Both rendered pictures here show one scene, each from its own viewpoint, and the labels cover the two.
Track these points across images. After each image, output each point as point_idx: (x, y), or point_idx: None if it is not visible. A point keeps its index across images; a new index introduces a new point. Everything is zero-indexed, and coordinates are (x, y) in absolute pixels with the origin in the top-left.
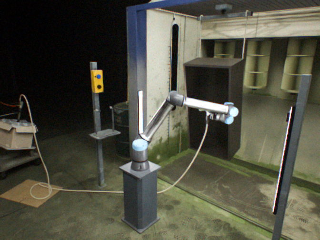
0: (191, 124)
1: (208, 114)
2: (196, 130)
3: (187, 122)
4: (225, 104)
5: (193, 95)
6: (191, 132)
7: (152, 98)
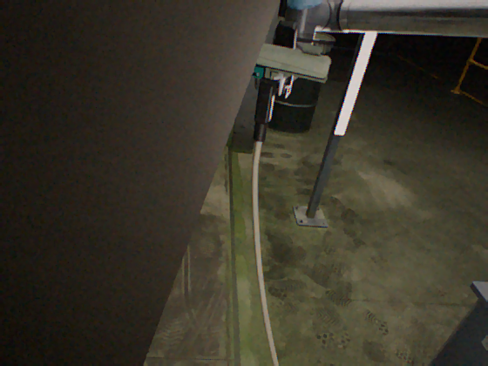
0: (99, 315)
1: (282, 86)
2: (9, 365)
3: (167, 297)
4: (321, 1)
5: (49, 50)
6: (90, 362)
7: None
